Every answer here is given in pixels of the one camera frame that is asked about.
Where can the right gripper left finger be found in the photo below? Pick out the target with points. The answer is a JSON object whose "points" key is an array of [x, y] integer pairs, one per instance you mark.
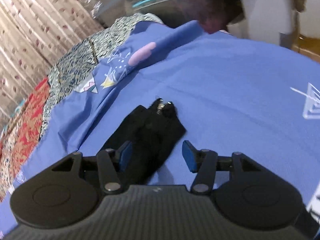
{"points": [[102, 170]]}

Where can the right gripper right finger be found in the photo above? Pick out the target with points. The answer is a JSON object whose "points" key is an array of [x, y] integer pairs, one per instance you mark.
{"points": [[206, 163]]}

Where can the black pants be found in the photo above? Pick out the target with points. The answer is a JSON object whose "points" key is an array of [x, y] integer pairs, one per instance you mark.
{"points": [[153, 132]]}

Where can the red floral patchwork quilt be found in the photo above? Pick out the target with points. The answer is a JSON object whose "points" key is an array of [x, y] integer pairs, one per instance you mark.
{"points": [[31, 117]]}

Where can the blue patterned bedsheet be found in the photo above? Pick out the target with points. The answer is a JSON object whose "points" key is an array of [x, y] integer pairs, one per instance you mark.
{"points": [[231, 95]]}

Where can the beige floral curtain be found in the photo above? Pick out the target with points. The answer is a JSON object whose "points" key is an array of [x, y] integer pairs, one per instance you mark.
{"points": [[34, 35]]}

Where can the white storage bin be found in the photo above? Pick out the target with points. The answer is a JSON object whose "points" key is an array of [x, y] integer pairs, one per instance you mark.
{"points": [[270, 21]]}

